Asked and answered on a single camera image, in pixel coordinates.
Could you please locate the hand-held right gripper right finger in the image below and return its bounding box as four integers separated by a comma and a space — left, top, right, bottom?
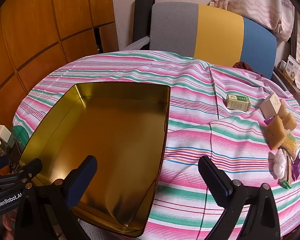
198, 155, 282, 240

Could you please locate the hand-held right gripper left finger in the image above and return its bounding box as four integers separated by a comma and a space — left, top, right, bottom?
14, 155, 98, 240

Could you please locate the gold metal tin box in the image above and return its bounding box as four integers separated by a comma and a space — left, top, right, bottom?
19, 82, 172, 238

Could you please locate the large yellow sponge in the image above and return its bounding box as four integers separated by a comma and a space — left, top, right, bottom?
266, 115, 286, 150

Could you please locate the small green carton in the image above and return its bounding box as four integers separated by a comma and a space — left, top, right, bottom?
226, 94, 250, 112

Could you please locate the cracker packet with green label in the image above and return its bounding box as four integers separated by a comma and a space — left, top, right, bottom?
282, 131, 300, 159

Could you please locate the beige cube box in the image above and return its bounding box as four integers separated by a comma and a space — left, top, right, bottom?
259, 92, 283, 119

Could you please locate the medium yellow sponge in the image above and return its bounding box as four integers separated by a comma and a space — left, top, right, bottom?
282, 112, 297, 131

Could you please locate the orange brown block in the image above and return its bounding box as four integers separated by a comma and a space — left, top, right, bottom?
277, 99, 288, 118

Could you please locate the person's left hand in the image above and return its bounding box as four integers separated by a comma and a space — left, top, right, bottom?
1, 212, 17, 232

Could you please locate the white cube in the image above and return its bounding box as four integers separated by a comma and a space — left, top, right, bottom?
0, 125, 12, 143

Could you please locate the pink green striped tablecloth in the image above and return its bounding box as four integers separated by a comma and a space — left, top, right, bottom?
12, 50, 300, 240

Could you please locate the dark red cloth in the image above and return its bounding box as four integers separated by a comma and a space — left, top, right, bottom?
232, 61, 259, 74

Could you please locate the wooden shelf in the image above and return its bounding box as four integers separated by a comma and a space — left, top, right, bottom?
274, 66, 300, 107

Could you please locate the white printed carton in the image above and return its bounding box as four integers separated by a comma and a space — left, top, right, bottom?
282, 54, 300, 82

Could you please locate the wooden panelled wardrobe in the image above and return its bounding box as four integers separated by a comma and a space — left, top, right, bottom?
0, 0, 119, 135

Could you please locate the grey yellow blue chair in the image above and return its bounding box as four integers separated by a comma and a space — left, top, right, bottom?
149, 2, 277, 80

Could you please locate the black rolled mat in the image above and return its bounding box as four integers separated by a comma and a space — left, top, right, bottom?
134, 0, 155, 50

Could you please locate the pink patterned quilt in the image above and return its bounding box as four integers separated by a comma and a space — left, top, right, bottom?
210, 0, 297, 42

